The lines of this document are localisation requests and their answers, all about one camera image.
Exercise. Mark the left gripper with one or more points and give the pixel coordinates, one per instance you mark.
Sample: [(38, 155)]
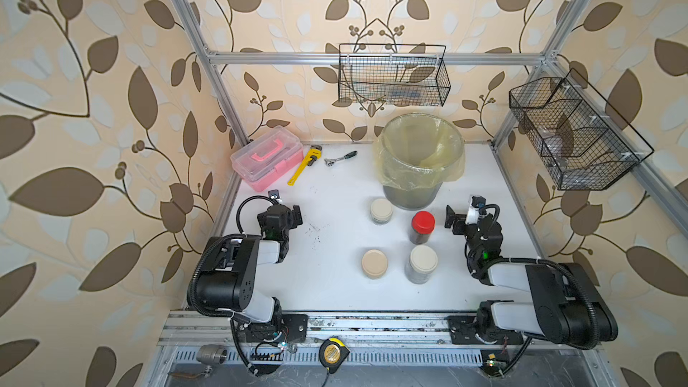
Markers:
[(292, 219)]

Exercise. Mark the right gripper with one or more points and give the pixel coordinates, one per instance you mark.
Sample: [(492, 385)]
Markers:
[(460, 222)]

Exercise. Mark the ribbed glass jar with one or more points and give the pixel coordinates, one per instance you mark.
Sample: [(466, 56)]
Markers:
[(381, 215)]

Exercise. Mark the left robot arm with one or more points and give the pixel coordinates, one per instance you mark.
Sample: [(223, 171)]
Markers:
[(224, 281)]

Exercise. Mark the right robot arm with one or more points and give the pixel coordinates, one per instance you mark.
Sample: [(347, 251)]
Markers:
[(565, 307)]

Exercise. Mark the red lid tea jar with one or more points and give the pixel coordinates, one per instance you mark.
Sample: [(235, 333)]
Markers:
[(421, 227)]

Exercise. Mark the pink plastic toolbox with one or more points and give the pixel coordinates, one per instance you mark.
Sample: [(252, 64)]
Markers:
[(268, 158)]

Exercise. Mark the beige lid tall jar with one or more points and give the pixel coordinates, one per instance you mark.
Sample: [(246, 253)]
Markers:
[(422, 262)]

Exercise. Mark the yellow pipe wrench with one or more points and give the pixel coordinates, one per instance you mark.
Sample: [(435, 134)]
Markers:
[(312, 156)]

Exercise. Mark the beige lid short jar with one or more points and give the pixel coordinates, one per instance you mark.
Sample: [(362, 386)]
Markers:
[(374, 264)]

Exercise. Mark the metal mesh trash bin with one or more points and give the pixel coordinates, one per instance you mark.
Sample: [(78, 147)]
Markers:
[(414, 164)]

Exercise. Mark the yellow black tape measure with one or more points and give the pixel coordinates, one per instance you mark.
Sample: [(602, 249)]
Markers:
[(332, 353)]

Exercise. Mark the metal pipe fitting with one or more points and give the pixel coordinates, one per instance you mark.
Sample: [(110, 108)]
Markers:
[(212, 354)]

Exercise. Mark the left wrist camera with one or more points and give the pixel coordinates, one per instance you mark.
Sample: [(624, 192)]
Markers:
[(274, 195)]

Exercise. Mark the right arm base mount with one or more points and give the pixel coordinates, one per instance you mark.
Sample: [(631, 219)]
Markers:
[(480, 328)]

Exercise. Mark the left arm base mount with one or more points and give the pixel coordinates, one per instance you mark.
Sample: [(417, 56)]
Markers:
[(290, 328)]

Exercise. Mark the black wire basket right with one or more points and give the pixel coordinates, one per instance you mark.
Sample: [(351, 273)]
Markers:
[(584, 141)]

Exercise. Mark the black wire basket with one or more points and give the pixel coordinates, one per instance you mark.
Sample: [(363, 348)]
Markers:
[(393, 74), (584, 141)]

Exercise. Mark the black wire basket back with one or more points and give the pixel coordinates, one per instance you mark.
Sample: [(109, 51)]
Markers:
[(393, 74)]

